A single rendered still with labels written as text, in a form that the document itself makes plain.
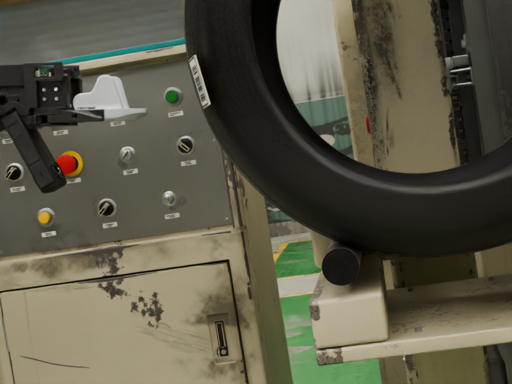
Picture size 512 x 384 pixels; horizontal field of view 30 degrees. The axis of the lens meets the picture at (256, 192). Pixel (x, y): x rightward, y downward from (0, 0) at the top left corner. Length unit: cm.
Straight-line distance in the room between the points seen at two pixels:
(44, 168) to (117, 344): 74
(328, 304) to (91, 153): 92
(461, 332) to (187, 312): 84
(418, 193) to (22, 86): 53
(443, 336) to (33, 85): 60
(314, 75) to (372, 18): 893
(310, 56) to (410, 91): 896
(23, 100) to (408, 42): 59
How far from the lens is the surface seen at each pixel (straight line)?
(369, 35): 150
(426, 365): 154
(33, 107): 126
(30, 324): 199
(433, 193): 110
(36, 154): 127
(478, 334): 116
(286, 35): 1048
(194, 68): 113
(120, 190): 194
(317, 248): 148
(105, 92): 124
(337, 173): 109
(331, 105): 1033
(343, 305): 114
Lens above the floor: 106
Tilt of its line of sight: 3 degrees down
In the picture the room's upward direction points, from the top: 9 degrees counter-clockwise
